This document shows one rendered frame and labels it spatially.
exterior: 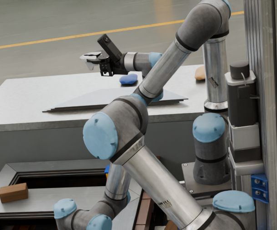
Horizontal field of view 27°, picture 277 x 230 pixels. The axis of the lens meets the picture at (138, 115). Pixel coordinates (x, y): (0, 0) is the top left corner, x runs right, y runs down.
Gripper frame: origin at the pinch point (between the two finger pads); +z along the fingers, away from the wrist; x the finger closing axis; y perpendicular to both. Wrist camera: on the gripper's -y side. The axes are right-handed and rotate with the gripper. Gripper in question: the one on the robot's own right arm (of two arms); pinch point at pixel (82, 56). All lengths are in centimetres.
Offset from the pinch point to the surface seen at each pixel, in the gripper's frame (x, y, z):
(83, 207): -28, 58, 1
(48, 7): 541, 221, 408
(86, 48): 363, 197, 239
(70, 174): -3, 63, 23
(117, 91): 42, 44, 14
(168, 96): 39, 44, -16
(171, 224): -18, 71, -33
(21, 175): -10, 62, 47
